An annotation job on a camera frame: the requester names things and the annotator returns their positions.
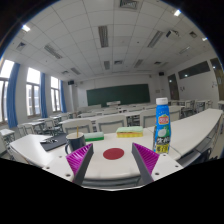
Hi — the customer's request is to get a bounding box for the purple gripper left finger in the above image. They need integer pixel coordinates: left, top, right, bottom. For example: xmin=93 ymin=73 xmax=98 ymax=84
xmin=66 ymin=144 xmax=94 ymax=185

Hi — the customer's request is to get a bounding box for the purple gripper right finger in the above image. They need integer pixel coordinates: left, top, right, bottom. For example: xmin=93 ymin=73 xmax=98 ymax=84
xmin=132 ymin=143 xmax=159 ymax=185

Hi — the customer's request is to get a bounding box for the dark blue mug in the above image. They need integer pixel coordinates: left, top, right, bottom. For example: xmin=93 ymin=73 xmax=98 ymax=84
xmin=65 ymin=132 xmax=86 ymax=154

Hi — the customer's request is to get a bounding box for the black notebook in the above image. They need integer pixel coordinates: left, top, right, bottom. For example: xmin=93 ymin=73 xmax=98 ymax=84
xmin=40 ymin=133 xmax=67 ymax=152

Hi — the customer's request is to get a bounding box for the red round sticker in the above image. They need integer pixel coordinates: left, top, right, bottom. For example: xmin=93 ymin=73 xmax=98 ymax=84
xmin=103 ymin=148 xmax=124 ymax=160

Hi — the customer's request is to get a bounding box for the white chair back left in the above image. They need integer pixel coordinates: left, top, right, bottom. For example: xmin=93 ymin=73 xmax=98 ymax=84
xmin=62 ymin=119 xmax=93 ymax=134

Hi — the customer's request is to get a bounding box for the white chair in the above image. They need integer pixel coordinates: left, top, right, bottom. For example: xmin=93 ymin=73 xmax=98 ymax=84
xmin=140 ymin=109 xmax=156 ymax=128
xmin=95 ymin=114 xmax=127 ymax=134
xmin=62 ymin=119 xmax=93 ymax=134

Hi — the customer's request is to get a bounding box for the blue drink bottle white cap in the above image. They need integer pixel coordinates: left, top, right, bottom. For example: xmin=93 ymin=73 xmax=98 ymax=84
xmin=153 ymin=98 xmax=171 ymax=154

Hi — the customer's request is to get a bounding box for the yellow green sponge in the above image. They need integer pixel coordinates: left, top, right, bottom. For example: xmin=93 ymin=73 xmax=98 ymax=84
xmin=116 ymin=126 xmax=143 ymax=138

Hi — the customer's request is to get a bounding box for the white chair back right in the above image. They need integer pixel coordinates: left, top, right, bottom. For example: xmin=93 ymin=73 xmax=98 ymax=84
xmin=140 ymin=109 xmax=156 ymax=128

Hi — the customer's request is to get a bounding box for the white chair back middle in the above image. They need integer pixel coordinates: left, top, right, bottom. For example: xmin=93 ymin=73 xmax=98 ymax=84
xmin=95 ymin=114 xmax=127 ymax=134

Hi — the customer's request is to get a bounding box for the blue curtain middle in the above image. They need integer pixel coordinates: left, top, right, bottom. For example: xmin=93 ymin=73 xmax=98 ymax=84
xmin=40 ymin=72 xmax=48 ymax=118

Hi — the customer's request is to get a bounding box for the blue curtain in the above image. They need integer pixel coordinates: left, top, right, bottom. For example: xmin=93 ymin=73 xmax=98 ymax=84
xmin=60 ymin=80 xmax=67 ymax=113
xmin=7 ymin=63 xmax=20 ymax=128
xmin=40 ymin=72 xmax=48 ymax=118

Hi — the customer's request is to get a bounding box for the green chalkboard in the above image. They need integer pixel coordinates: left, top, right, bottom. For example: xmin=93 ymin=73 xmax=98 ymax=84
xmin=86 ymin=84 xmax=150 ymax=107

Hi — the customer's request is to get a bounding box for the blue curtain right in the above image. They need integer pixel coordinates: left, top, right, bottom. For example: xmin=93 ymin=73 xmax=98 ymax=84
xmin=60 ymin=80 xmax=67 ymax=113

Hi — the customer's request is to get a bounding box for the blue curtain left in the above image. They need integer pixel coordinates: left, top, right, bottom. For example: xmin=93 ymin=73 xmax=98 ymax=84
xmin=7 ymin=63 xmax=20 ymax=128

